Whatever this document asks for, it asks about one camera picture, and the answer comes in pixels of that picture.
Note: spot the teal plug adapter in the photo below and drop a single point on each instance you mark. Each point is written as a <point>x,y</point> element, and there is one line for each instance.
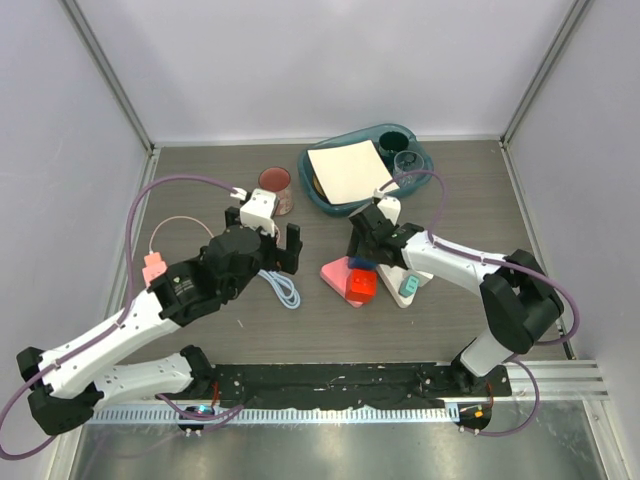
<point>409,286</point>

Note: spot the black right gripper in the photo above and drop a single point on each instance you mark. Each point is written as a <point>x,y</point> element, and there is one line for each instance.
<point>357,246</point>

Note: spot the white paper sheet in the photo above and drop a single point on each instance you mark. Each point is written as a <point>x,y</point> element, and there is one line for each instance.
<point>349,173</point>

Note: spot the pink triangular power strip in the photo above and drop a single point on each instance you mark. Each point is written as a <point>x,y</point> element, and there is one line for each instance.
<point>335,274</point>

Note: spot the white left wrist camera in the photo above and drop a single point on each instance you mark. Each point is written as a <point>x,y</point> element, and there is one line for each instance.
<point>258,211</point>

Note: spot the white triangular power strip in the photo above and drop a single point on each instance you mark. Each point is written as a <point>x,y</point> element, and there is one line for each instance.
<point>392,278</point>

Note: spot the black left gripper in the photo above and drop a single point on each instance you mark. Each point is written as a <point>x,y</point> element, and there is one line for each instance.
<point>289,256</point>

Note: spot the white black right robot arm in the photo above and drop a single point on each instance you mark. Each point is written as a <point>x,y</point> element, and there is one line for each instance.
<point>519,304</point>

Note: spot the dark green cup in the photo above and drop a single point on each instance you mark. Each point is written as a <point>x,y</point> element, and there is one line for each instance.
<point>392,142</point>

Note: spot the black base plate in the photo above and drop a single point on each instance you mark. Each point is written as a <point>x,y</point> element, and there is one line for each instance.
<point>384,386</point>

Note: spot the pink charger plug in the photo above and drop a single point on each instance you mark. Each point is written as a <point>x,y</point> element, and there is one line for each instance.
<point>154,266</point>

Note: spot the blue cube socket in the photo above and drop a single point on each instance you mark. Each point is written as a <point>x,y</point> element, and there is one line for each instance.
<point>361,264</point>

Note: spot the teal plastic tray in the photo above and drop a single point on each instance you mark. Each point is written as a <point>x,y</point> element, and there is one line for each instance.
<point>373,133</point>

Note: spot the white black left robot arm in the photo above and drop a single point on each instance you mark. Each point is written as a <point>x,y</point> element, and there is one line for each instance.
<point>72,382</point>

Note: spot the red cube socket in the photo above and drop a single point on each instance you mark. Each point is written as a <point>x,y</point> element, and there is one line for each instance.
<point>361,286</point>

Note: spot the clear glass cup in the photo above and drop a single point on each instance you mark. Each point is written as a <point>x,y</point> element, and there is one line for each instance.
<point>405,166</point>

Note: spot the perforated cable duct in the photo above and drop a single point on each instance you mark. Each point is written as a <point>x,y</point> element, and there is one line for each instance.
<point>157,414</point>

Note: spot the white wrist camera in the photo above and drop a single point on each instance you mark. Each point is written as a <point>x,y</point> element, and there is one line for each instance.
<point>258,211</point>
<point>389,206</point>

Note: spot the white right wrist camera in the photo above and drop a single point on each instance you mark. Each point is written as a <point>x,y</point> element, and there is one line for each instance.
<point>389,206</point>

